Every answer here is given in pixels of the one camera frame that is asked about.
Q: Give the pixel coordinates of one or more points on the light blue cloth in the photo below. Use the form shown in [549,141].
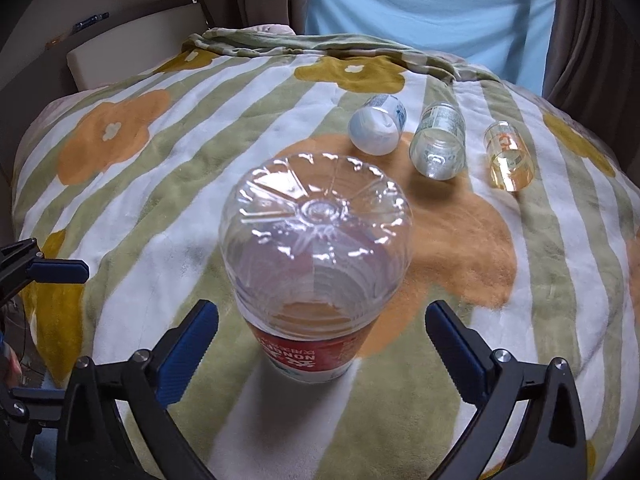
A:
[425,10]

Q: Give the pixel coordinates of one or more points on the small white plastic cup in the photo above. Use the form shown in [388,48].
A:
[374,132]

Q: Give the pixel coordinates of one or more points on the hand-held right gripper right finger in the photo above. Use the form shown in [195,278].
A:
[454,355]

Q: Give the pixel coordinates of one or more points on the clear glass cup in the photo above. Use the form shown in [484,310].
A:
[437,147]

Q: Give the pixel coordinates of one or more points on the small yellow tinted cup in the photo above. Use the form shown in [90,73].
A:
[507,162]

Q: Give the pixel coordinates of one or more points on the large clear plastic cup red label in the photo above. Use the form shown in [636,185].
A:
[312,240]

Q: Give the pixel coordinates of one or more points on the beige padded headboard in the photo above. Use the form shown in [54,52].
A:
[35,60]

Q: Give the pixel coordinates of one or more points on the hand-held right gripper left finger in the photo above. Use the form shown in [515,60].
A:
[192,355]

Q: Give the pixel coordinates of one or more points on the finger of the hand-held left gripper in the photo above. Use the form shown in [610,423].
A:
[22,408]
[57,272]

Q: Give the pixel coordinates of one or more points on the white cushion block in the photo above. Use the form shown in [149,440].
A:
[120,62]

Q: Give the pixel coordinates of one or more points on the floral striped blanket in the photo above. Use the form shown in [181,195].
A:
[165,210]

